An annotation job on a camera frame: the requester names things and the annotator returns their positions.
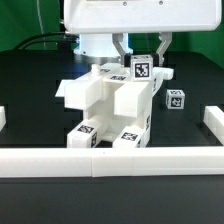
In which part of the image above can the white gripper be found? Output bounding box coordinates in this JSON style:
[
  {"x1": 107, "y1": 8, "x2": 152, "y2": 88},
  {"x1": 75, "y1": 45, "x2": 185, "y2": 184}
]
[{"x1": 64, "y1": 0, "x2": 222, "y2": 67}]

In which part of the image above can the white tagged cube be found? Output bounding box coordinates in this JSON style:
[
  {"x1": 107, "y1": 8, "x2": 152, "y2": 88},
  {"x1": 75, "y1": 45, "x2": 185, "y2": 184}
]
[
  {"x1": 130, "y1": 55, "x2": 153, "y2": 81},
  {"x1": 166, "y1": 89, "x2": 185, "y2": 109}
]

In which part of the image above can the black cable bundle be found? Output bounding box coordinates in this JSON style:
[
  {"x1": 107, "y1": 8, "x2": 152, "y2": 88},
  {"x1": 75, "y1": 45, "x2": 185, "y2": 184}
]
[{"x1": 13, "y1": 31, "x2": 79, "y2": 52}]

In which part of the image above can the white marker base plate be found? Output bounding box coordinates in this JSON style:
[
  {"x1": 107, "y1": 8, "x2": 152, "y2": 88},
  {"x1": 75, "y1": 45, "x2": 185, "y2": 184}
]
[{"x1": 55, "y1": 80, "x2": 72, "y2": 97}]

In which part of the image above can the white chair seat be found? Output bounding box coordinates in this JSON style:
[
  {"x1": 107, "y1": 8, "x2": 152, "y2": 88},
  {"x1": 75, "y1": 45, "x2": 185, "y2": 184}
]
[{"x1": 84, "y1": 81, "x2": 153, "y2": 141}]

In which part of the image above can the white U-shaped obstacle fence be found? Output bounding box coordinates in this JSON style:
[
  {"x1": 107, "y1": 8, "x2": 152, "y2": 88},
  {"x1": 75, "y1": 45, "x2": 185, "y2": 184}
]
[{"x1": 0, "y1": 106, "x2": 224, "y2": 179}]

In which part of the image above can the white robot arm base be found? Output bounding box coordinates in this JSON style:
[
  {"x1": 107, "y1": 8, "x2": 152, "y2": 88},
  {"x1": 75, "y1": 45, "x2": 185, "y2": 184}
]
[{"x1": 74, "y1": 34, "x2": 120, "y2": 64}]

